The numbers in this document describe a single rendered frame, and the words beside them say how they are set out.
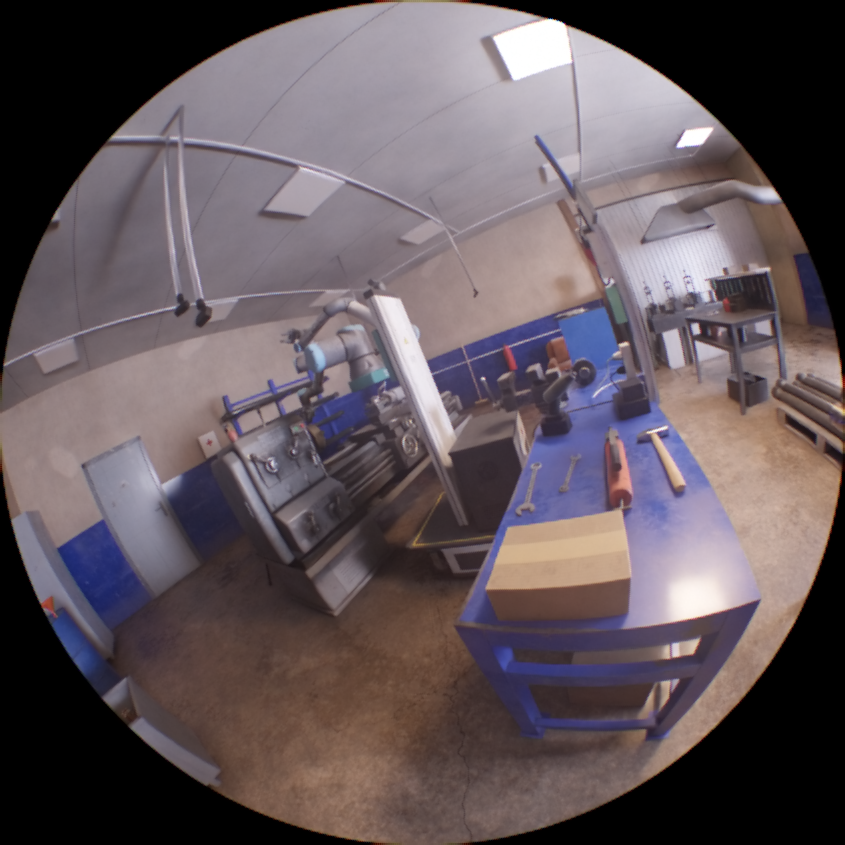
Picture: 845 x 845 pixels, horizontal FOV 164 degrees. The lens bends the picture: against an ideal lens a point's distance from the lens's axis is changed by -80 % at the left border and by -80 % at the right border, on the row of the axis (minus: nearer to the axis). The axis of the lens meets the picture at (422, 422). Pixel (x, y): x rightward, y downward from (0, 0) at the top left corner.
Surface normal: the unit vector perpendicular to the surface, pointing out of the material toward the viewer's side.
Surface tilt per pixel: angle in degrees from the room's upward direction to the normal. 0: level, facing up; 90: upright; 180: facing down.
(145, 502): 90
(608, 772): 0
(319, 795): 0
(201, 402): 90
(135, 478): 90
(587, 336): 90
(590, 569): 0
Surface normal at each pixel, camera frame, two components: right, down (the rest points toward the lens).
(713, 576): -0.37, -0.91
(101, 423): 0.80, -0.22
